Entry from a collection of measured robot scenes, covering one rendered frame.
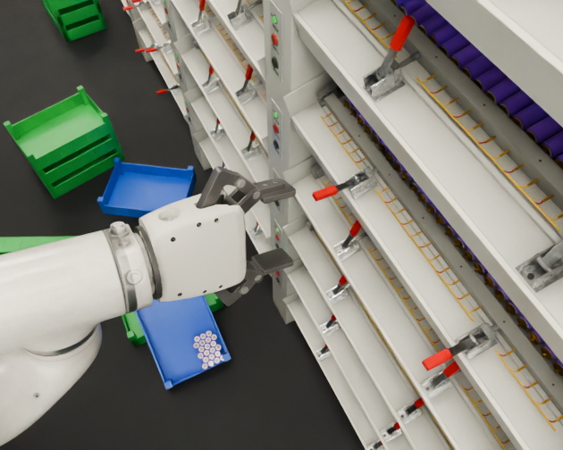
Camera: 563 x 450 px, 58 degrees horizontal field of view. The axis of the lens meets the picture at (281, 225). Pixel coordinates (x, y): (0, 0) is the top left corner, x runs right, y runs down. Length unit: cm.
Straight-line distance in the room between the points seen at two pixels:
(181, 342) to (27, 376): 108
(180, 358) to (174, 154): 83
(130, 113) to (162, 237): 178
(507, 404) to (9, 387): 53
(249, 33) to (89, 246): 62
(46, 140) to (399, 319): 150
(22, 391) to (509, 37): 51
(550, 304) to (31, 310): 44
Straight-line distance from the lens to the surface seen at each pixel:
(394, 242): 71
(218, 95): 144
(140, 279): 48
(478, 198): 54
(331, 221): 94
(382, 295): 88
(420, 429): 102
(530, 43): 40
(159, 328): 160
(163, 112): 222
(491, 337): 65
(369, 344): 105
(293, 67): 79
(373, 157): 75
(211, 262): 52
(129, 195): 196
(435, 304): 68
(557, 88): 40
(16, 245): 173
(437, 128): 58
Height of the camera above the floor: 152
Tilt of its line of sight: 57 degrees down
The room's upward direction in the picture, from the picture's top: straight up
